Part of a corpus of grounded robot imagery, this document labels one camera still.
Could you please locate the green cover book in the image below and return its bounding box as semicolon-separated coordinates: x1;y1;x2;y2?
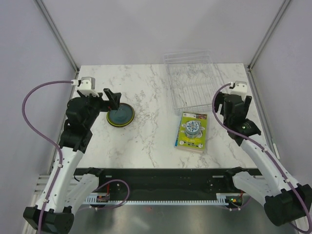
175;112;208;153

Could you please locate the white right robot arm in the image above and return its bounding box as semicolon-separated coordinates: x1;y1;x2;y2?
213;91;312;234

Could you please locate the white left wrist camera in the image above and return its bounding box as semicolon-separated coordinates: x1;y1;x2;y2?
71;77;100;97

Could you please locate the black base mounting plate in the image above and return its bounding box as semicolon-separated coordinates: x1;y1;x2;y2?
73;167;264;207

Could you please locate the yellow brown patterned plate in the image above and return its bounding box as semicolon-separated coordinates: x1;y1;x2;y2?
106;103;136;128

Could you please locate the white wire dish rack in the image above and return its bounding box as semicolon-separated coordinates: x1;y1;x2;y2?
163;49;224;115

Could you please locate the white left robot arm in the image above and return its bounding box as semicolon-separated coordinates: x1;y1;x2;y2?
23;88;121;234

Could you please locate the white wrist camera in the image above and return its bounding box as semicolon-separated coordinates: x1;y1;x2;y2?
229;81;248;97
71;77;100;97

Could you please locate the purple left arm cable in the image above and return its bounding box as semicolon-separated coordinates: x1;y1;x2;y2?
21;80;130;231

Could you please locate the white slotted cable duct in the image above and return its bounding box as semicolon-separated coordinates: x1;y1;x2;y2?
82;193;241;206

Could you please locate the dark green plate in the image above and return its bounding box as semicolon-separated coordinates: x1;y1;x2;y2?
107;103;135;125

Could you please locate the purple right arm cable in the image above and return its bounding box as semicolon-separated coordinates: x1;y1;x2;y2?
211;82;312;232

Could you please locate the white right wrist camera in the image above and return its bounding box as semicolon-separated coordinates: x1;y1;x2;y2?
229;81;248;97

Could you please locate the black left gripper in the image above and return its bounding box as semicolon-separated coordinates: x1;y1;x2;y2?
77;88;120;128

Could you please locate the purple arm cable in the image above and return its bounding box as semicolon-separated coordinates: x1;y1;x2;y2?
21;80;130;231
211;82;312;232

